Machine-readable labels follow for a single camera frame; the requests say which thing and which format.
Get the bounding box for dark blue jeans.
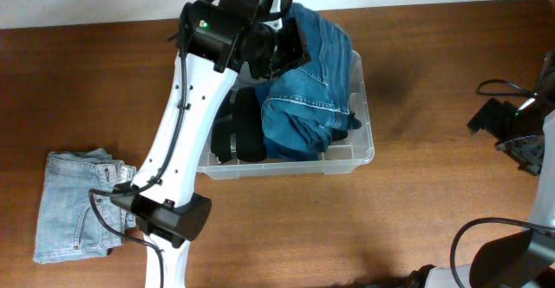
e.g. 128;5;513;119
261;3;362;154

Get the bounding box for black garment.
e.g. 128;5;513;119
211;87;267;164

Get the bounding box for blue garment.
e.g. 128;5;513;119
254;82;319;161

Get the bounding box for dark charcoal garment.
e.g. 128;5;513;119
331;128;349;142

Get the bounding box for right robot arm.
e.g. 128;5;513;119
405;52;554;287

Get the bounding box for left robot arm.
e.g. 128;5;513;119
109;0;310;287

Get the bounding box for clear plastic storage container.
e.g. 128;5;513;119
197;51;375;180

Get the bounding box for light blue folded jeans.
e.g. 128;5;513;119
33;148;136;264

